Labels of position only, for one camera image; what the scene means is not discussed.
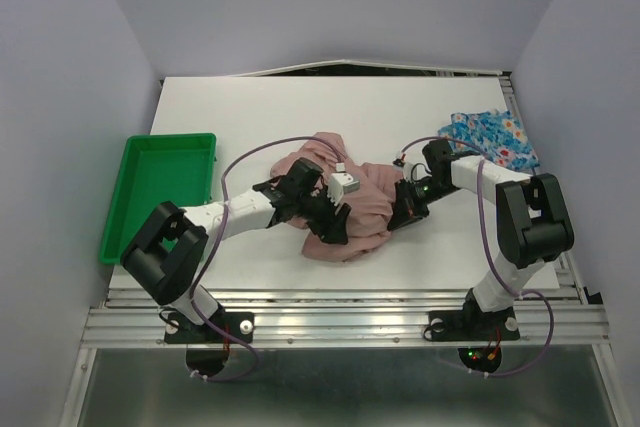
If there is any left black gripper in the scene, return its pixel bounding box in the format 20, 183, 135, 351
294, 185, 350, 245

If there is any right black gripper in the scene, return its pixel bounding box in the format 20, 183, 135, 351
386, 175, 460, 230

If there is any pink skirt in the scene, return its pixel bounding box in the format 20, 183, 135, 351
270, 132, 402, 263

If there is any blue floral skirt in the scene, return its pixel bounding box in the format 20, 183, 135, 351
438, 110, 540, 172

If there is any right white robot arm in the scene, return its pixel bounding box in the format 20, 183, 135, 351
388, 136, 575, 337

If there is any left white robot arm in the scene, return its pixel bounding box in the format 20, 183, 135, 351
120, 158, 360, 341

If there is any green plastic bin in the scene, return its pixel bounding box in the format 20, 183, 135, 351
99, 133, 216, 265

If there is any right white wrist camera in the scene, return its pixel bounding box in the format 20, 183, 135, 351
392, 152, 428, 181

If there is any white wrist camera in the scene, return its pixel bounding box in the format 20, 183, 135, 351
392, 152, 428, 181
327, 172, 360, 209

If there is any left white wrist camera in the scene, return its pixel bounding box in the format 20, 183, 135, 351
327, 172, 360, 209

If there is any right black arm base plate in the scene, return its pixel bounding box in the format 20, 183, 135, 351
428, 308, 520, 343

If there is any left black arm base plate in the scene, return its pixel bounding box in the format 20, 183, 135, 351
158, 309, 255, 345

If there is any aluminium table frame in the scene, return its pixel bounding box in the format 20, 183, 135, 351
59, 69, 636, 427

